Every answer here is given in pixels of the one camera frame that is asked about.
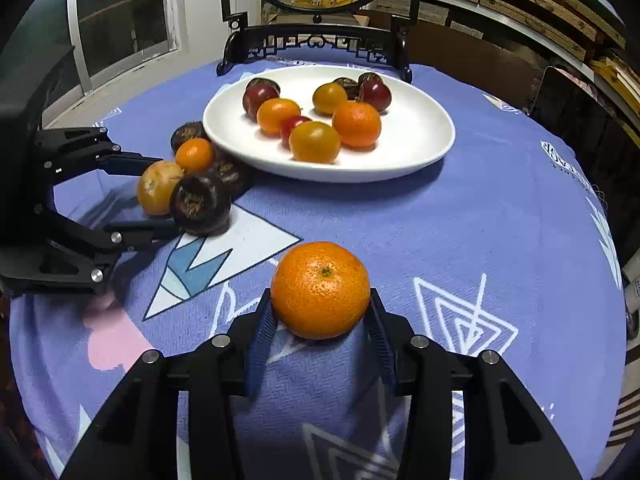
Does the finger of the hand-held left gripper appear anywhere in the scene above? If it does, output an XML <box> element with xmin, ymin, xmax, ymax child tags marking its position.
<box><xmin>35</xmin><ymin>127</ymin><xmax>163</xmax><ymax>183</ymax></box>
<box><xmin>5</xmin><ymin>207</ymin><xmax>182</xmax><ymax>295</ymax></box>

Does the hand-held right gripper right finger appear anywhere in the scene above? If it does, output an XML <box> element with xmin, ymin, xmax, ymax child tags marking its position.
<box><xmin>362</xmin><ymin>287</ymin><xmax>583</xmax><ymax>480</ymax></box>

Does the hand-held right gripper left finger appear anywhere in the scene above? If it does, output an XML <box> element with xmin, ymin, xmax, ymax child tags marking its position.
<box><xmin>60</xmin><ymin>287</ymin><xmax>278</xmax><ymax>480</ymax></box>

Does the pale yellow-brown fruit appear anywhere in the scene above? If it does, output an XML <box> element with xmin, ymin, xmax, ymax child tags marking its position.
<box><xmin>137</xmin><ymin>160</ymin><xmax>185</xmax><ymax>217</ymax></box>

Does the large orange tangerine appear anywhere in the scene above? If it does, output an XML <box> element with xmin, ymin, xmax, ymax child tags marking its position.
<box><xmin>270</xmin><ymin>241</ymin><xmax>372</xmax><ymax>341</ymax></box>
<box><xmin>331</xmin><ymin>100</ymin><xmax>383</xmax><ymax>149</ymax></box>

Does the dark red plum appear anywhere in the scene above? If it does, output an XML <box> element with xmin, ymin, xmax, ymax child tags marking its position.
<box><xmin>242</xmin><ymin>83</ymin><xmax>281</xmax><ymax>122</ymax></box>
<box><xmin>359</xmin><ymin>80</ymin><xmax>392</xmax><ymax>112</ymax></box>

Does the small orange citrus fruit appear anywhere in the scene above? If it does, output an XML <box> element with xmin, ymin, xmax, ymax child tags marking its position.
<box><xmin>256</xmin><ymin>98</ymin><xmax>302</xmax><ymax>136</ymax></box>
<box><xmin>175</xmin><ymin>138</ymin><xmax>216</xmax><ymax>173</ymax></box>
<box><xmin>288</xmin><ymin>121</ymin><xmax>343</xmax><ymax>164</ymax></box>
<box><xmin>312</xmin><ymin>82</ymin><xmax>349</xmax><ymax>116</ymax></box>

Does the small red fruit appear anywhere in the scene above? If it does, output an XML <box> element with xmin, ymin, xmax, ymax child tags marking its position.
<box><xmin>280</xmin><ymin>115</ymin><xmax>313</xmax><ymax>150</ymax></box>

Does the white round plate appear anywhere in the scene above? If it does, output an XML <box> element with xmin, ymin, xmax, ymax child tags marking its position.
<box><xmin>202</xmin><ymin>64</ymin><xmax>457</xmax><ymax>184</ymax></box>

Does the blue printed tablecloth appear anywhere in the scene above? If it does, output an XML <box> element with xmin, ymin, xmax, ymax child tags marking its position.
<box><xmin>7</xmin><ymin>50</ymin><xmax>628</xmax><ymax>480</ymax></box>

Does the white framed window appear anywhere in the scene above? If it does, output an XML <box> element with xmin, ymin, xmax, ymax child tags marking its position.
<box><xmin>65</xmin><ymin>0</ymin><xmax>180</xmax><ymax>93</ymax></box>

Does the wooden chair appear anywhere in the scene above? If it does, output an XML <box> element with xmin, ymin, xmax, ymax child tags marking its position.
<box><xmin>606</xmin><ymin>390</ymin><xmax>640</xmax><ymax>457</ymax></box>

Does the black flat panel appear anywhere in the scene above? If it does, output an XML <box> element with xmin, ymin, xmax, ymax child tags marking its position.
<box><xmin>530</xmin><ymin>66</ymin><xmax>640</xmax><ymax>248</ymax></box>

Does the brown cardboard sheet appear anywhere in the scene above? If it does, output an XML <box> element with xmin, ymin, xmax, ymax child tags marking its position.
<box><xmin>405</xmin><ymin>19</ymin><xmax>537</xmax><ymax>107</ymax></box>

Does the stack of yellow wooden boxes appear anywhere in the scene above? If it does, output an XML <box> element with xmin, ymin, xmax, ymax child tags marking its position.
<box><xmin>589</xmin><ymin>50</ymin><xmax>640</xmax><ymax>128</ymax></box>

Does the stack of brown clasp boxes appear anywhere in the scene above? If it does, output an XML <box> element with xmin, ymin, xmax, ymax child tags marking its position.
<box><xmin>465</xmin><ymin>0</ymin><xmax>627</xmax><ymax>62</ymax></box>

